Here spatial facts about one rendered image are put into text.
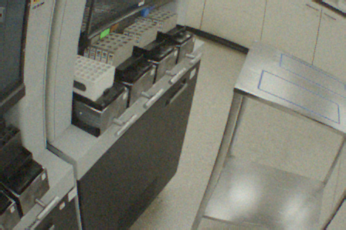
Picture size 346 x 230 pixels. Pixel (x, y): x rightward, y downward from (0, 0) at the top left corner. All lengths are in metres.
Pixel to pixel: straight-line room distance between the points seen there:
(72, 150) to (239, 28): 2.51
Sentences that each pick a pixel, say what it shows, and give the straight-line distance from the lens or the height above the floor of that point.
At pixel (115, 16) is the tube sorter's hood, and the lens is 1.11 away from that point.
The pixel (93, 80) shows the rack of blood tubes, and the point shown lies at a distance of 1.08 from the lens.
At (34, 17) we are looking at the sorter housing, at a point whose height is 1.13.
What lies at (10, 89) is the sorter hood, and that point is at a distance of 0.80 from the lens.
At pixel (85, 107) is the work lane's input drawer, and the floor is 0.80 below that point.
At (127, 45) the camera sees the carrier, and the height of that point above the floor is 0.87.
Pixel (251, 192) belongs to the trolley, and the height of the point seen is 0.28.
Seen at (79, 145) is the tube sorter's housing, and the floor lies 0.73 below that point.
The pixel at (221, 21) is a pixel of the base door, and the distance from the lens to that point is 3.44.
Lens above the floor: 1.41
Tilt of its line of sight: 34 degrees down
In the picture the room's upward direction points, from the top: 11 degrees clockwise
